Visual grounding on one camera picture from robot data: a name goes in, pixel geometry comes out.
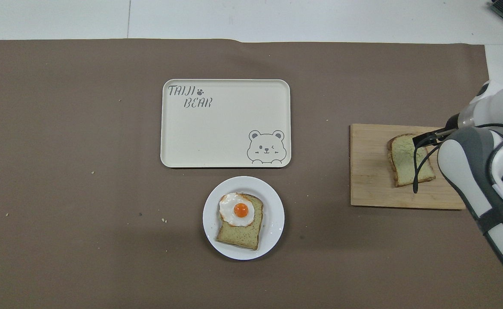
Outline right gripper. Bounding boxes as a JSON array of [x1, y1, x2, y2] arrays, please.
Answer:
[[434, 113, 462, 140]]

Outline white round plate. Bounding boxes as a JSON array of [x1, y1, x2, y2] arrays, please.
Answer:
[[203, 176, 285, 261]]

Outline greenish bread slice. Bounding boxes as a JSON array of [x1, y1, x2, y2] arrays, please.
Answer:
[[215, 194, 264, 251], [387, 133, 436, 188]]

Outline wooden cutting board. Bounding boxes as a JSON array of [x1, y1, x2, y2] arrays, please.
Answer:
[[350, 124, 467, 210]]

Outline cream tray with bear print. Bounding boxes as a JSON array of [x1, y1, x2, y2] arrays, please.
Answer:
[[160, 79, 292, 168]]

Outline fried egg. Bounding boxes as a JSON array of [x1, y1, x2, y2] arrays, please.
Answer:
[[219, 193, 255, 227]]

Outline black cable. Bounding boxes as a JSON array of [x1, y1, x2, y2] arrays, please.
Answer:
[[412, 140, 445, 194]]

